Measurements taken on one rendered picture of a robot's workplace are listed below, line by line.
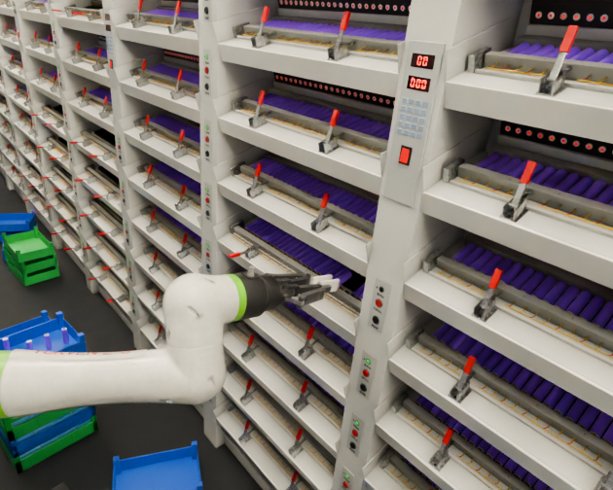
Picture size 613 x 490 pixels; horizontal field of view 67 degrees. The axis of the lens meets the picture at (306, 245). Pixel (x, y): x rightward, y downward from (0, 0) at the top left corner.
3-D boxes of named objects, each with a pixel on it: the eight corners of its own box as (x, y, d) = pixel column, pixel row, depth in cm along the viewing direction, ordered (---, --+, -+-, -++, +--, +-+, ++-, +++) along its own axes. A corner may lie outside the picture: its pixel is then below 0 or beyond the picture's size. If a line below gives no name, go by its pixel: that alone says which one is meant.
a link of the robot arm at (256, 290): (214, 310, 95) (239, 333, 89) (225, 259, 91) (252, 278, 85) (238, 306, 99) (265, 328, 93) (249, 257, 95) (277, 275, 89)
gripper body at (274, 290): (271, 286, 90) (306, 282, 97) (247, 268, 96) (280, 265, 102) (264, 320, 92) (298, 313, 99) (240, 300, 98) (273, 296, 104)
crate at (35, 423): (9, 442, 161) (5, 426, 158) (-11, 411, 173) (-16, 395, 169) (93, 400, 182) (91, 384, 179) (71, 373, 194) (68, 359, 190)
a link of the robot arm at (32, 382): (-2, 359, 75) (30, 342, 86) (1, 428, 76) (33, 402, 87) (223, 347, 79) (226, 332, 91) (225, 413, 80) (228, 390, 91)
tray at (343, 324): (357, 349, 109) (354, 322, 103) (220, 251, 148) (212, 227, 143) (412, 302, 118) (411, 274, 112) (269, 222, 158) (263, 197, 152)
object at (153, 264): (205, 332, 171) (195, 306, 162) (137, 266, 210) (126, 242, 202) (249, 302, 180) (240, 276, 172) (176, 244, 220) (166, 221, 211)
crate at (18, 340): (-5, 391, 151) (-10, 371, 147) (-25, 361, 162) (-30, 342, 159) (87, 351, 172) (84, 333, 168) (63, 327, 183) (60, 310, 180)
